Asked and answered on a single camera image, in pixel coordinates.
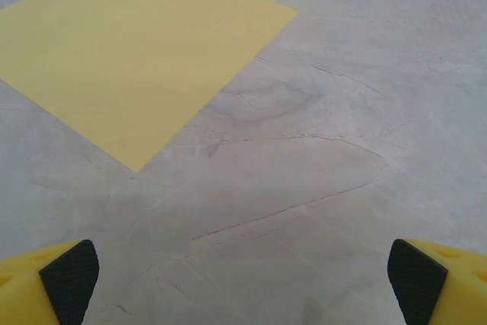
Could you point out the yellow cloth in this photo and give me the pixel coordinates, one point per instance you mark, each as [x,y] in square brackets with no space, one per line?
[125,58]

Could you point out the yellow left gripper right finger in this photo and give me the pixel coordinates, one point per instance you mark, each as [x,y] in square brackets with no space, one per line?
[430,287]

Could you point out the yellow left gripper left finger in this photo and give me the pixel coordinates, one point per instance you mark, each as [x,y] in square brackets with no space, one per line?
[57,287]

